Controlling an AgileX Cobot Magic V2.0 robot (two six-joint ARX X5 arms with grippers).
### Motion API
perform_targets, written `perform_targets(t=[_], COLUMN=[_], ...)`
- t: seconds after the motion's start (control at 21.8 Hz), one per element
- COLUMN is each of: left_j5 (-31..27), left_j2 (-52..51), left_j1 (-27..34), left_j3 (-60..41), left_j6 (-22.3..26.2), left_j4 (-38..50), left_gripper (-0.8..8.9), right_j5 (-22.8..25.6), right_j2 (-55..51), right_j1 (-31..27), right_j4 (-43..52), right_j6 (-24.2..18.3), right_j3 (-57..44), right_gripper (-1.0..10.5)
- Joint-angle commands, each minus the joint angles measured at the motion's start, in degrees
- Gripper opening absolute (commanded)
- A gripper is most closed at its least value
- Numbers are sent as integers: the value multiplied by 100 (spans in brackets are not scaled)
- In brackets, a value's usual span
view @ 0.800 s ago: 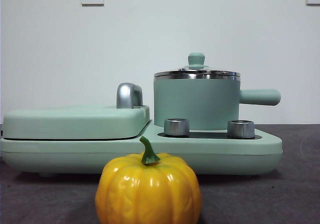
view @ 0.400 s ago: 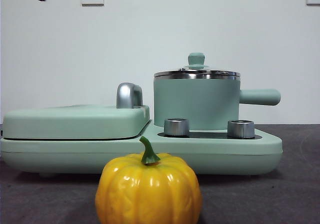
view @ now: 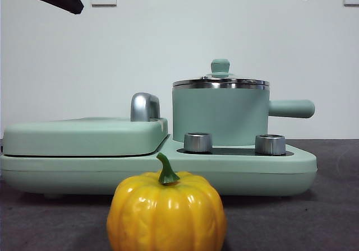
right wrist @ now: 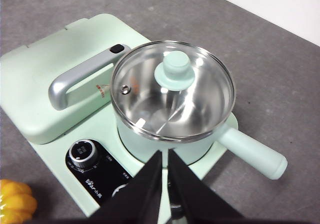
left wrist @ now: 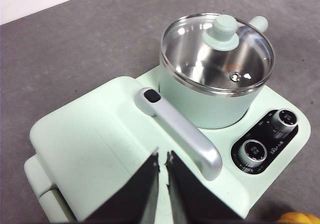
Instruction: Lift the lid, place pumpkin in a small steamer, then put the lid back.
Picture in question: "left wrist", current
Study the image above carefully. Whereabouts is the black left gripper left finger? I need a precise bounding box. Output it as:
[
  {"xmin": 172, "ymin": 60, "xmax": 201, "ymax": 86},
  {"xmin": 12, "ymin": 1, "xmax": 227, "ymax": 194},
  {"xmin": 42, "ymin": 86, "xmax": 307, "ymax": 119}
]
[{"xmin": 83, "ymin": 147, "xmax": 161, "ymax": 224}]

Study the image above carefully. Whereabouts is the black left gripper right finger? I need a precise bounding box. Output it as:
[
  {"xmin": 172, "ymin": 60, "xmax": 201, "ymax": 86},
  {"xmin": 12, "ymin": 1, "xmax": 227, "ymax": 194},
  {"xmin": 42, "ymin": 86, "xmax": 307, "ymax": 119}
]
[{"xmin": 164, "ymin": 150, "xmax": 241, "ymax": 224}]

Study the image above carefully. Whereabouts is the glass lid with green knob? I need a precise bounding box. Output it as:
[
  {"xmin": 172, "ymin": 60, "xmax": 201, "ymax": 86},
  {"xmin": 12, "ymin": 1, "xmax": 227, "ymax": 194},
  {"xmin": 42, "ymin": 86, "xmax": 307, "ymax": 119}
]
[{"xmin": 159, "ymin": 13, "xmax": 275, "ymax": 90}]

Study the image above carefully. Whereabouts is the yellow pumpkin with green stem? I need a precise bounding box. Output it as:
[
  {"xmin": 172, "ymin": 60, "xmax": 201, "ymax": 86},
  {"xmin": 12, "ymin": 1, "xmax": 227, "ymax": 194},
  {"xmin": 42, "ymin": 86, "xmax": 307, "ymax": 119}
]
[{"xmin": 277, "ymin": 211, "xmax": 320, "ymax": 224}]

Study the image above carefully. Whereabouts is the silver control knob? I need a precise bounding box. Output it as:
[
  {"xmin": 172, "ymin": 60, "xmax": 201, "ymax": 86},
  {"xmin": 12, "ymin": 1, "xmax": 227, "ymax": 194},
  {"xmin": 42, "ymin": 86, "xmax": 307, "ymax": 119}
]
[
  {"xmin": 241, "ymin": 139, "xmax": 268, "ymax": 164},
  {"xmin": 271, "ymin": 108, "xmax": 298, "ymax": 132}
]

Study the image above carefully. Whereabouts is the mint green pot with handle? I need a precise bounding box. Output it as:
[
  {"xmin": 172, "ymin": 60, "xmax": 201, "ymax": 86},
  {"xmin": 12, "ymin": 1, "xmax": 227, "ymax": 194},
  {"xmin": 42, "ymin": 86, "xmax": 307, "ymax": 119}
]
[{"xmin": 158, "ymin": 16, "xmax": 276, "ymax": 130}]

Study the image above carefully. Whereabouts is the mint green breakfast machine base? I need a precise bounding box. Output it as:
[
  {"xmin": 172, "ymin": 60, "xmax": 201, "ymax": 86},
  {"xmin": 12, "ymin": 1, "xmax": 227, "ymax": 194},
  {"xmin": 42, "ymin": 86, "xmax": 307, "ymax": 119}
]
[{"xmin": 23, "ymin": 67, "xmax": 312, "ymax": 224}]

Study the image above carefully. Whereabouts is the black control panel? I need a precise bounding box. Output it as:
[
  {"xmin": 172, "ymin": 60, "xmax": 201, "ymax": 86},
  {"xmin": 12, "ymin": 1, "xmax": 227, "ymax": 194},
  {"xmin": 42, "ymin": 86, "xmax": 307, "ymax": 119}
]
[{"xmin": 231, "ymin": 108, "xmax": 300, "ymax": 176}]

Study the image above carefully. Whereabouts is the silver grill cover handle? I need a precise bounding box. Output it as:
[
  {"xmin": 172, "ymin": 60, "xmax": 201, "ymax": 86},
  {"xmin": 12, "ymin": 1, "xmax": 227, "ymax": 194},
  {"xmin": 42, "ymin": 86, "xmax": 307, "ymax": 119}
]
[{"xmin": 134, "ymin": 87, "xmax": 223, "ymax": 181}]

